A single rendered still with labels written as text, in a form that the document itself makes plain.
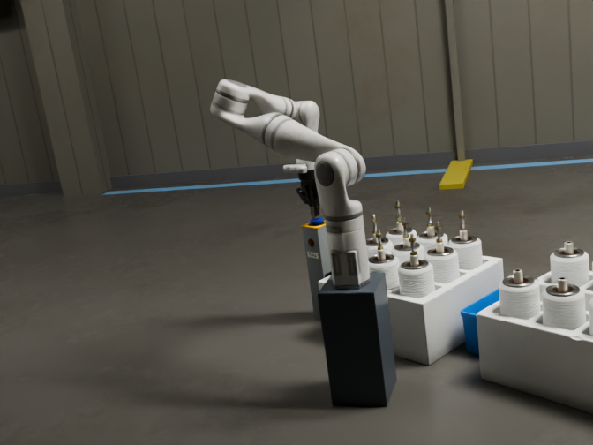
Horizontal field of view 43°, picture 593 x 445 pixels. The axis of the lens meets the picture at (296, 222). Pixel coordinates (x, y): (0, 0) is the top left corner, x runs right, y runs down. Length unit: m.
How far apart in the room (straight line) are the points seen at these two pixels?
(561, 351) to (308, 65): 3.09
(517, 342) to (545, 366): 0.08
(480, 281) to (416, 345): 0.29
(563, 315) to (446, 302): 0.38
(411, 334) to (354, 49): 2.69
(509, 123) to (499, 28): 0.52
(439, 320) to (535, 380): 0.33
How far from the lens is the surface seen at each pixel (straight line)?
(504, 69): 4.42
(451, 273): 2.17
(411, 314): 2.07
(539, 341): 1.87
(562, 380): 1.88
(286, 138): 1.87
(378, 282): 1.86
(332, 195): 1.77
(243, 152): 4.82
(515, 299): 1.90
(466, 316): 2.11
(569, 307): 1.85
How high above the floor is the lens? 0.94
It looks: 15 degrees down
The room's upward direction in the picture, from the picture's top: 8 degrees counter-clockwise
